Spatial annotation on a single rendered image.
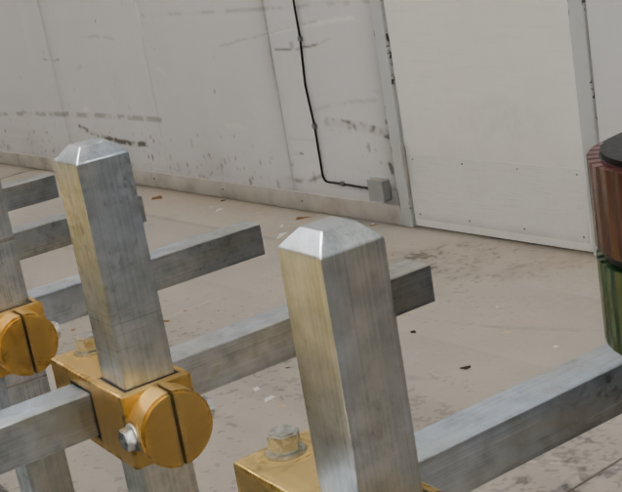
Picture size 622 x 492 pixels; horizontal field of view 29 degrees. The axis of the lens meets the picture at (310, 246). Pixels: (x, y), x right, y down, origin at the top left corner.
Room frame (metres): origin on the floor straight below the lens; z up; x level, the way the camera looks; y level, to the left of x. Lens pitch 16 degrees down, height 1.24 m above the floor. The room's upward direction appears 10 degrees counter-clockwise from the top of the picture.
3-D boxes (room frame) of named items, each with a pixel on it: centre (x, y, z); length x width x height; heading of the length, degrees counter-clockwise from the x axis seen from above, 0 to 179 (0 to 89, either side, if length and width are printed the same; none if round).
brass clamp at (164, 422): (0.75, 0.13, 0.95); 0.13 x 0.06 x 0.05; 32
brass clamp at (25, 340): (0.97, 0.27, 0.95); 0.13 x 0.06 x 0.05; 32
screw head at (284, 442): (0.59, 0.03, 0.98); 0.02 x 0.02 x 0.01
